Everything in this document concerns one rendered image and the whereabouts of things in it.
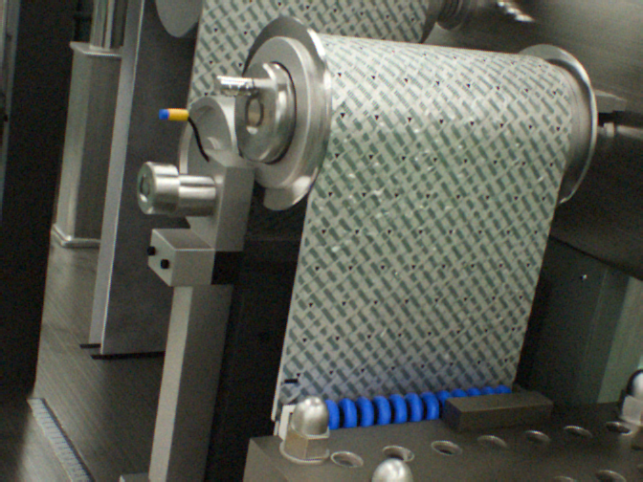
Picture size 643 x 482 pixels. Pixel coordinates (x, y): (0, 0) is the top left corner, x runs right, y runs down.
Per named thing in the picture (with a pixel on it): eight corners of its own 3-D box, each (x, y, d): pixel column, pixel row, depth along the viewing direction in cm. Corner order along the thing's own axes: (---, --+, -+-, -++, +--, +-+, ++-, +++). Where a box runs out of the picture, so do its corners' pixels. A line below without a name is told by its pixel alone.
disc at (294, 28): (224, 179, 94) (251, 1, 90) (230, 179, 95) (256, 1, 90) (307, 236, 82) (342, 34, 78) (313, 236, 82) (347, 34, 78)
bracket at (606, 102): (538, 98, 101) (543, 76, 101) (586, 101, 104) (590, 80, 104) (574, 111, 97) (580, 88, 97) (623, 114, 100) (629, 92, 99)
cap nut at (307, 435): (271, 443, 82) (280, 386, 81) (314, 438, 84) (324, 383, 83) (293, 468, 79) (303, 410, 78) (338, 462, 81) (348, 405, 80)
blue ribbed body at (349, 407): (286, 434, 89) (293, 394, 88) (500, 412, 99) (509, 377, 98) (307, 455, 86) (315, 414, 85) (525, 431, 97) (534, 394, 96)
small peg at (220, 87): (213, 97, 85) (210, 80, 85) (247, 99, 86) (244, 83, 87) (221, 88, 84) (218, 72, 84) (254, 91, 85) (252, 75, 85)
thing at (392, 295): (271, 418, 88) (309, 192, 83) (505, 397, 100) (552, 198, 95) (274, 421, 88) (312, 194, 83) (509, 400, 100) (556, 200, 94)
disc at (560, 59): (467, 186, 107) (499, 30, 103) (471, 186, 107) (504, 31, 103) (569, 236, 95) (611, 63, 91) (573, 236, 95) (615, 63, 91)
